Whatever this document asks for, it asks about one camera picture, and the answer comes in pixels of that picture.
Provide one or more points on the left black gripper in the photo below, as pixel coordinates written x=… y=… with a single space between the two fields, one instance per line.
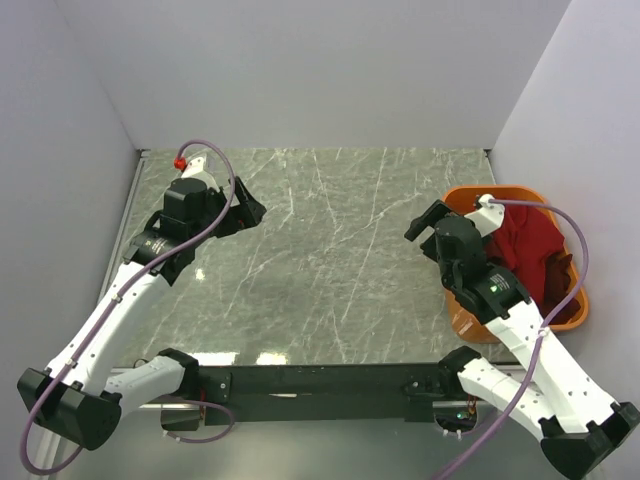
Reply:
x=248 y=213

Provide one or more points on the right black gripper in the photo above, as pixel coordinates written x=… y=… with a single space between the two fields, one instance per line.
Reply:
x=418 y=224

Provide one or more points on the dark red t-shirt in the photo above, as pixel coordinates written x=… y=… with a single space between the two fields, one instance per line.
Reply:
x=524 y=242

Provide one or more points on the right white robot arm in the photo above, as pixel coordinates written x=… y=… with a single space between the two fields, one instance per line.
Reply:
x=575 y=421

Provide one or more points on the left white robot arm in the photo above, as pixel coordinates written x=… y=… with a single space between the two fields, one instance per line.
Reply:
x=76 y=396

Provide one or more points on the orange plastic basket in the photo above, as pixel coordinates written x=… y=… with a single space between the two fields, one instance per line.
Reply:
x=462 y=200

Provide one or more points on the red t-shirt in basket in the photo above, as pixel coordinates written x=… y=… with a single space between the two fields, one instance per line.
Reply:
x=557 y=285

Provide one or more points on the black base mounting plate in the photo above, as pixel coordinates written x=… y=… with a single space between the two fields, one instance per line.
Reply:
x=328 y=392

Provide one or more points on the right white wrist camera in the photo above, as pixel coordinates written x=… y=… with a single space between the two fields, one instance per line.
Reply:
x=488 y=215

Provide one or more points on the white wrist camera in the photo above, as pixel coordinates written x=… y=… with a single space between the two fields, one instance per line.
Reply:
x=196 y=167
x=488 y=215

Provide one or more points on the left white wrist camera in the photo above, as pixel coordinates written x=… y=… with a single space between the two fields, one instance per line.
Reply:
x=196 y=167

